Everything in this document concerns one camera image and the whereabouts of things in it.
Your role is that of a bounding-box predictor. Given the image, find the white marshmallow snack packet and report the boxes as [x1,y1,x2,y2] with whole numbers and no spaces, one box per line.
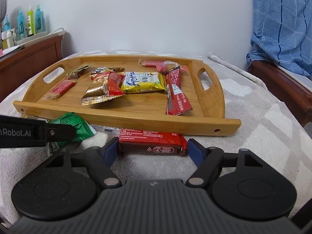
[79,131,115,151]

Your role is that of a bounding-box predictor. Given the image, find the green snack packet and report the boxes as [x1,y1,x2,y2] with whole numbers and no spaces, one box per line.
[49,113,96,151]

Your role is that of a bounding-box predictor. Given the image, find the red chocolate bar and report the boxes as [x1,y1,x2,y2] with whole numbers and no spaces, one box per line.
[118,128,188,156]

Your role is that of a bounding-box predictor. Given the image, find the small red biscuit packet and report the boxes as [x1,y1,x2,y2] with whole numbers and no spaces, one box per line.
[42,79,75,100]

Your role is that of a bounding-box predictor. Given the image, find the red gold snack bag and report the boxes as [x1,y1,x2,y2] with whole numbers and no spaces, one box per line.
[81,72,125,106]

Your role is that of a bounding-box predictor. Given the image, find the gold green wafer packet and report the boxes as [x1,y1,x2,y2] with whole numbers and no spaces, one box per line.
[66,63,93,79]

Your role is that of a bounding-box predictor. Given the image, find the pink candy packet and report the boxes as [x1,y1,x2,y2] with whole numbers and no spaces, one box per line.
[156,61,188,74]

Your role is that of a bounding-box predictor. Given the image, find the red square biscuit packet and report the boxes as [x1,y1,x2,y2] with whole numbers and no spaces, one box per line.
[138,59,163,68]

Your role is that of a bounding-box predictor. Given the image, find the long red snack bar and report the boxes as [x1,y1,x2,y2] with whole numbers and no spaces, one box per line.
[166,66,192,116]

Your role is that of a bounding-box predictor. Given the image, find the grey white checkered blanket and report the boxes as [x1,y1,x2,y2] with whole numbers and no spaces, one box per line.
[1,58,311,223]

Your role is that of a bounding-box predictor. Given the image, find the wooden side cabinet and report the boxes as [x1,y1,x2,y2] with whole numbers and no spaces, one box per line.
[0,36,63,100]

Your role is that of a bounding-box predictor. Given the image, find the papers on cabinet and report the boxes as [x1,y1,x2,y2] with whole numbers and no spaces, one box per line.
[0,45,22,58]

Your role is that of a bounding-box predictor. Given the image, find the bamboo serving tray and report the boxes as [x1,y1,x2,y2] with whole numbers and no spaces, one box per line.
[13,55,241,136]

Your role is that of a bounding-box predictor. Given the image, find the yellow snack packet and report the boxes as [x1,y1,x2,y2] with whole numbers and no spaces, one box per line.
[121,71,166,94]

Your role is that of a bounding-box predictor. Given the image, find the teal bottle left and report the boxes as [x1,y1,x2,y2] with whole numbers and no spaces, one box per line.
[17,7,27,40]

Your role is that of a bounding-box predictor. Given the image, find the teal bottle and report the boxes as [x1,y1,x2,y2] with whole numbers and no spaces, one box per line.
[35,4,44,34]
[17,7,27,40]

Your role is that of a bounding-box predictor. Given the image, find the dark wooden armchair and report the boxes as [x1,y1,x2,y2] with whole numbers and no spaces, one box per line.
[248,60,311,126]

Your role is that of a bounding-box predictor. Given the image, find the lime green bottle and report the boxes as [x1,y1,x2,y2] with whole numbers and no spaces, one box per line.
[27,5,35,36]

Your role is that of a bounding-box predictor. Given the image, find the teal bottle right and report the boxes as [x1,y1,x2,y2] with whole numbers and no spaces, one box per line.
[35,4,44,34]

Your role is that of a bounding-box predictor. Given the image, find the white seat cushion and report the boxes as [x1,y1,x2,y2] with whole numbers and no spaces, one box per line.
[277,66,312,92]

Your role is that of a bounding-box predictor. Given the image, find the blue plaid cloth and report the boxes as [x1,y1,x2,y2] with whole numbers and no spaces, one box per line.
[246,0,311,79]

